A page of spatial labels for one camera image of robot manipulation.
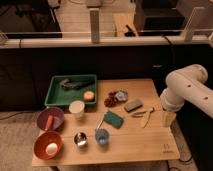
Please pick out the wooden spatula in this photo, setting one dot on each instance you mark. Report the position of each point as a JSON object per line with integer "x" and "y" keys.
{"x": 146, "y": 117}

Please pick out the wooden spoon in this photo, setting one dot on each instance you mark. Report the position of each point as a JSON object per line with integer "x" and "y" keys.
{"x": 138, "y": 114}

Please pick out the small metal cup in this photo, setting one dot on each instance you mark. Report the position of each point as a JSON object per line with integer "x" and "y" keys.
{"x": 80, "y": 139}

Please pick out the blue plastic cup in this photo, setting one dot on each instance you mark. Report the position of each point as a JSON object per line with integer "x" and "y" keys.
{"x": 102, "y": 136}

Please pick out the purple bowl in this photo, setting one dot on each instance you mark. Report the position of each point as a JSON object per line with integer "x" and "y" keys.
{"x": 58, "y": 118}

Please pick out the green sponge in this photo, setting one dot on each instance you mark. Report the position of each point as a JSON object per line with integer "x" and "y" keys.
{"x": 113, "y": 119}

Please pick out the red grape bunch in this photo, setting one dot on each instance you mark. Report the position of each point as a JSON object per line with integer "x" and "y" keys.
{"x": 111, "y": 100}

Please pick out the red bowl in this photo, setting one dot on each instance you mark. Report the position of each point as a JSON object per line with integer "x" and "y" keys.
{"x": 47, "y": 145}

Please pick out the blue grey round toy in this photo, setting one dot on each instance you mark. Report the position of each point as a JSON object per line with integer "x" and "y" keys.
{"x": 121, "y": 96}

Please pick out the white egg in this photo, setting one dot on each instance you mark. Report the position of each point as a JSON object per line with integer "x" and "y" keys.
{"x": 51, "y": 148}

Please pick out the white paper cup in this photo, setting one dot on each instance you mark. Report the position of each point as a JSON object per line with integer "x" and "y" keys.
{"x": 77, "y": 108}

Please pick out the right white railing post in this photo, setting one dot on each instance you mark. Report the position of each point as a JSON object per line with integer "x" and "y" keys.
{"x": 188, "y": 31}

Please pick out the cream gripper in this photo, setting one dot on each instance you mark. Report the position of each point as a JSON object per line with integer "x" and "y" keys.
{"x": 168, "y": 118}

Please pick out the grey felt eraser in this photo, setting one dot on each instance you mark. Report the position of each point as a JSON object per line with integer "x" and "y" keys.
{"x": 133, "y": 105}

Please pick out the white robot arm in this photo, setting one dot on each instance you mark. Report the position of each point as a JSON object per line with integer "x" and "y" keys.
{"x": 186, "y": 84}

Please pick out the dark toy gun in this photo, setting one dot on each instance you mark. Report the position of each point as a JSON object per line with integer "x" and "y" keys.
{"x": 67, "y": 84}

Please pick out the orange fruit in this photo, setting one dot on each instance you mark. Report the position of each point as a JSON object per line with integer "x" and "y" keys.
{"x": 89, "y": 96}

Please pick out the orange carrot stick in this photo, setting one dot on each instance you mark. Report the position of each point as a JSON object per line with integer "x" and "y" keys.
{"x": 49, "y": 122}

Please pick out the green plastic tray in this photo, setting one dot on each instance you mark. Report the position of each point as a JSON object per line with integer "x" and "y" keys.
{"x": 56, "y": 96}

